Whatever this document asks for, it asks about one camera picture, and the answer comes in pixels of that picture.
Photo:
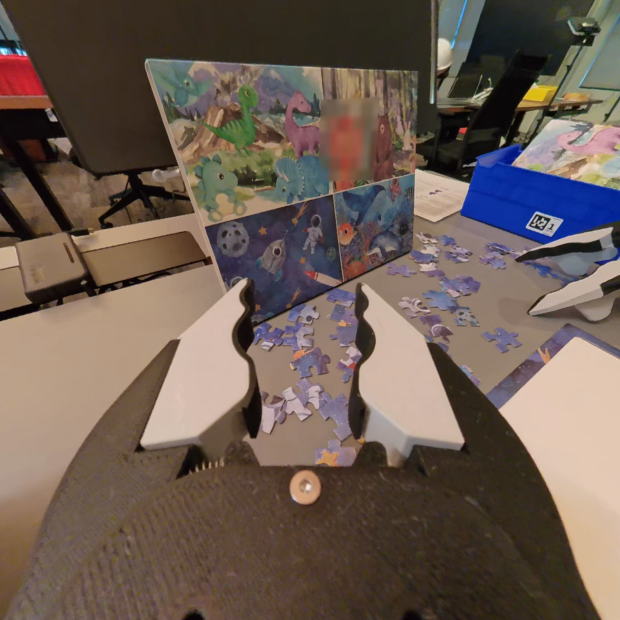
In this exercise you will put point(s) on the printed paper sheet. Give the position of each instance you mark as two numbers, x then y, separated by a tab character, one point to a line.
441	198

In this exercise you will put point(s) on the brown wooden seat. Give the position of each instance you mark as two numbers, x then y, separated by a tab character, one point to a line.
145	256

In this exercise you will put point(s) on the yellow plastic bin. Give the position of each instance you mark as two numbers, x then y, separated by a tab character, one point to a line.
541	93

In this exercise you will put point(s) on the wooden background desk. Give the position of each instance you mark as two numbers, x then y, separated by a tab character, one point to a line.
571	104
24	101

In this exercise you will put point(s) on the dinosaur puzzle board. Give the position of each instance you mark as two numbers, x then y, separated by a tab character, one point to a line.
571	155

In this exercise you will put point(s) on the puzzle pieces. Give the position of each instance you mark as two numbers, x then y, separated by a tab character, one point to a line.
310	362

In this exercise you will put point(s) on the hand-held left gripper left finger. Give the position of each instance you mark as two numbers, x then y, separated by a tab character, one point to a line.
198	387

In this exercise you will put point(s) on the white hard hat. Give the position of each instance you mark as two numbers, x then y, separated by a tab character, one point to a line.
445	51

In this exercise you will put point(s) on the four-picture puzzle reference board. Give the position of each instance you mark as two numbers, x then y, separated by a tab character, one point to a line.
242	145

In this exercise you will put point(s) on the camera on tripod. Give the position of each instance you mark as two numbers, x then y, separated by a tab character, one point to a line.
583	26

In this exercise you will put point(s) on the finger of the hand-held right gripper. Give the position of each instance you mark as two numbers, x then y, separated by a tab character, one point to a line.
581	295
586	256

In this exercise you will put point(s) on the dark grey box device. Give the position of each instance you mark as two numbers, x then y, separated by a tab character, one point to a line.
48	266

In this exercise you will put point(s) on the black partition panel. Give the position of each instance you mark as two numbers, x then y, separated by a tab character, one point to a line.
242	29

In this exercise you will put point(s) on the blue bin with white tag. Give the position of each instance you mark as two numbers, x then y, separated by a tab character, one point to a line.
499	203

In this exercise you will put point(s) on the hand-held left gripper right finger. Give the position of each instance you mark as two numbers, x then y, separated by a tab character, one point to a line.
411	387

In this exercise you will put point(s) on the space puzzle frame tray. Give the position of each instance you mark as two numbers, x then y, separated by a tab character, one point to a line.
571	411

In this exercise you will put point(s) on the black office chair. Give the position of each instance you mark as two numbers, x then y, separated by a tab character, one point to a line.
494	121
131	193

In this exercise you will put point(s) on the large black display screen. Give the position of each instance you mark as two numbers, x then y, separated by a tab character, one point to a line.
508	34

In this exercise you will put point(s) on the red plastic bin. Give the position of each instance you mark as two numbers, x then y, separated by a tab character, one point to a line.
19	77

